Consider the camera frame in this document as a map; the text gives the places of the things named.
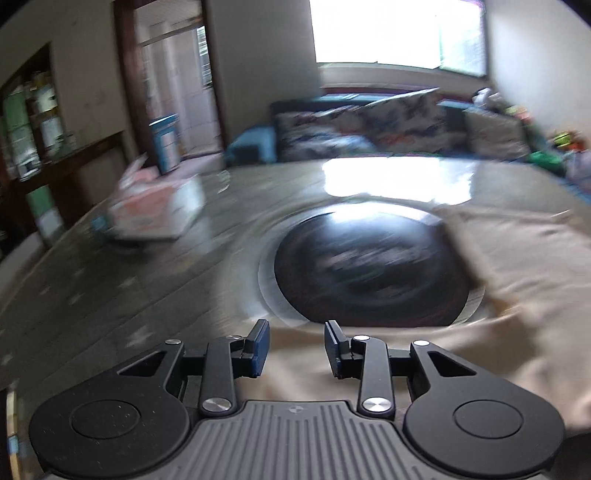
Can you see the dark round turntable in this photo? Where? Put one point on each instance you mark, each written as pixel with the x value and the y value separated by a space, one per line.
pixel 364 272

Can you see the beige cloth garment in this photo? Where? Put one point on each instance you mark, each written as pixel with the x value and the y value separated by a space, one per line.
pixel 517 286

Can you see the dark wooden shelf cabinet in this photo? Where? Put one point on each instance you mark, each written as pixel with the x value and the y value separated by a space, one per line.
pixel 41 138

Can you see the blue white bin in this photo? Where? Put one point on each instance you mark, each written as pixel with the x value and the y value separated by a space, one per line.
pixel 165 143

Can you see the bright window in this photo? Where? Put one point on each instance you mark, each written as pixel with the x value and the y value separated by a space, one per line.
pixel 397 32

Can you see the pile of colourful clutter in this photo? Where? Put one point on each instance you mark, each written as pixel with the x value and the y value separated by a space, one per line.
pixel 554 143

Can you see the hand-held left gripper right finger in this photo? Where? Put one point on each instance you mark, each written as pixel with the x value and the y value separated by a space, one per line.
pixel 333 350

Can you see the white and pink cardboard box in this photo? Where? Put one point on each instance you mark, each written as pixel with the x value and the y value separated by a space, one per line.
pixel 157 207

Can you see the sofa with patterned cushions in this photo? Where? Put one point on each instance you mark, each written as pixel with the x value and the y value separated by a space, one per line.
pixel 369 129

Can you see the blue stool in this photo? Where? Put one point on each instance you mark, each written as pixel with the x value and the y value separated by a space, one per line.
pixel 249 145

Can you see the dark wooden door frame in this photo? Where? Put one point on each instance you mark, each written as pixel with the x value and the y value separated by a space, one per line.
pixel 129 78

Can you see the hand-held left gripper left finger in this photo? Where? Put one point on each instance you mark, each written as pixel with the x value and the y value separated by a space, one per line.
pixel 259 348

